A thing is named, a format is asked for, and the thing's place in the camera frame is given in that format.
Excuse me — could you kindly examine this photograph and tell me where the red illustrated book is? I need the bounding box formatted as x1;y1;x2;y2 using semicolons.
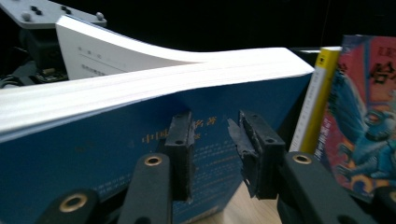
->
314;34;396;204

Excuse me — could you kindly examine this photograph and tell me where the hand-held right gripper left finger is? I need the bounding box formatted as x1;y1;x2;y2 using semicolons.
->
163;111;196;202

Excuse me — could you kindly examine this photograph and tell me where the blue book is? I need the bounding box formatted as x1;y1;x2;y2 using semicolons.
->
0;14;316;224

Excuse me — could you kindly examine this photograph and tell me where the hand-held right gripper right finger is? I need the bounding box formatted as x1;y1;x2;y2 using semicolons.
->
227;109;286;201

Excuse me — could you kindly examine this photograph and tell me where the yellow book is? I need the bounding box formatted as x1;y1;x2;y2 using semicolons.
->
289;46;343;156

